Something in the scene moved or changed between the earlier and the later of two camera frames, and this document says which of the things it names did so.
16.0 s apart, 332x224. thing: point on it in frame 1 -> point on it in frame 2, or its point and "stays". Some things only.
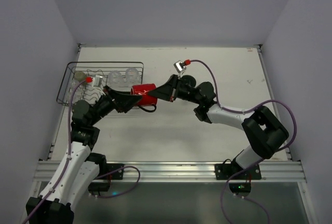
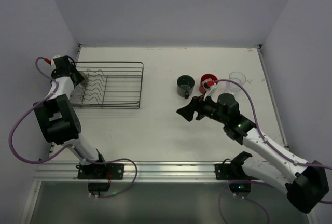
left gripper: (110, 97) -> (76, 76)
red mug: (142, 89) -> (204, 77)
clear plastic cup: (115, 79) -> (238, 77)
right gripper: (175, 88) -> (197, 107)
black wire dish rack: (83, 80) stays
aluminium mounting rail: (176, 171) stays
